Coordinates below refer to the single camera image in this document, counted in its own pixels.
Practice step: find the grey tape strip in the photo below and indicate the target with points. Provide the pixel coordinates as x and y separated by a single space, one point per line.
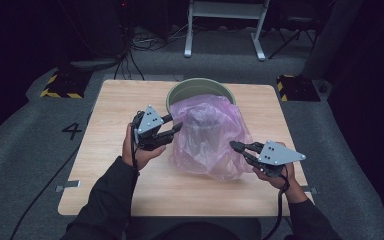
68 185

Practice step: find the green round bin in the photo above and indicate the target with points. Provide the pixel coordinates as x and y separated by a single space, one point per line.
193 88

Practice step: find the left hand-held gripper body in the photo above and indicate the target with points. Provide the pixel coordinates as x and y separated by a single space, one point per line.
149 121

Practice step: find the person's right hand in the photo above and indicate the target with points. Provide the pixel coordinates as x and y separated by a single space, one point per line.
288 185

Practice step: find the grey column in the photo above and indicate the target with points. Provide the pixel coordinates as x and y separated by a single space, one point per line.
333 36

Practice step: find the yellow black striped floor plate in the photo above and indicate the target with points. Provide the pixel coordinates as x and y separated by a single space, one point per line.
298 88
65 85

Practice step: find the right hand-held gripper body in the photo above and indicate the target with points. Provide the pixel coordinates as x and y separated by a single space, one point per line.
278 155

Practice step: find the white metal stand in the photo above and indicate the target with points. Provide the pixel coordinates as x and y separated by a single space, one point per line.
225 10

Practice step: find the pink plastic bag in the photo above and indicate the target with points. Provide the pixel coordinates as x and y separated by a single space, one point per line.
210 136

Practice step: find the black tripod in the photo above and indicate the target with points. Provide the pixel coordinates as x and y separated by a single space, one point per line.
295 30

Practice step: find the person's left hand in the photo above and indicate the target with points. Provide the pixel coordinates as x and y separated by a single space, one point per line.
136 156

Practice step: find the small grey tape piece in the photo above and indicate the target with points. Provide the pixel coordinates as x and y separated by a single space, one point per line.
311 190

